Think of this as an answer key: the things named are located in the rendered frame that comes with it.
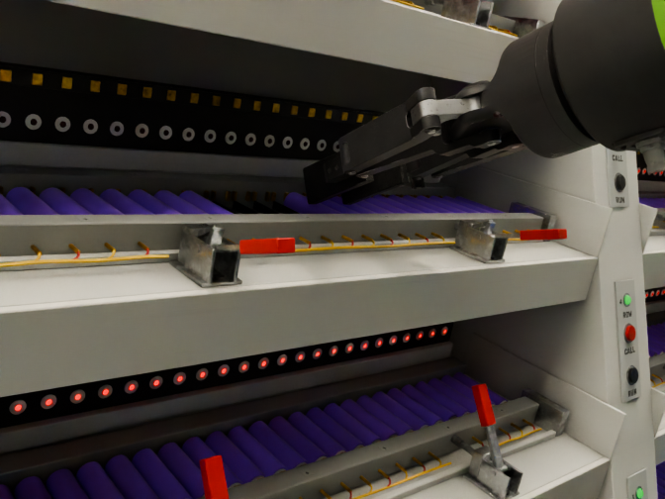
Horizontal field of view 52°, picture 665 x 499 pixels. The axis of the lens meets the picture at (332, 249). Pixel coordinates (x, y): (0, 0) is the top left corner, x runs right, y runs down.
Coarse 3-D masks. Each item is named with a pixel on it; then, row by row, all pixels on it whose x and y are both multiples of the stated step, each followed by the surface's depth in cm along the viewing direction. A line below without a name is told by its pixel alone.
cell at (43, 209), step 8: (8, 192) 44; (16, 192) 44; (24, 192) 44; (32, 192) 44; (8, 200) 44; (16, 200) 43; (24, 200) 43; (32, 200) 42; (40, 200) 43; (24, 208) 42; (32, 208) 42; (40, 208) 41; (48, 208) 42
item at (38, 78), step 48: (0, 96) 47; (48, 96) 49; (96, 96) 51; (144, 96) 53; (192, 96) 56; (240, 96) 59; (96, 144) 52; (144, 144) 55; (192, 144) 57; (240, 144) 60
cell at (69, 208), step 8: (48, 192) 45; (56, 192) 45; (48, 200) 45; (56, 200) 44; (64, 200) 44; (72, 200) 44; (56, 208) 43; (64, 208) 43; (72, 208) 43; (80, 208) 43
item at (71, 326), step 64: (512, 192) 74; (320, 256) 50; (384, 256) 53; (448, 256) 57; (512, 256) 61; (576, 256) 66; (0, 320) 32; (64, 320) 34; (128, 320) 36; (192, 320) 39; (256, 320) 42; (320, 320) 45; (384, 320) 50; (448, 320) 55; (0, 384) 33; (64, 384) 35
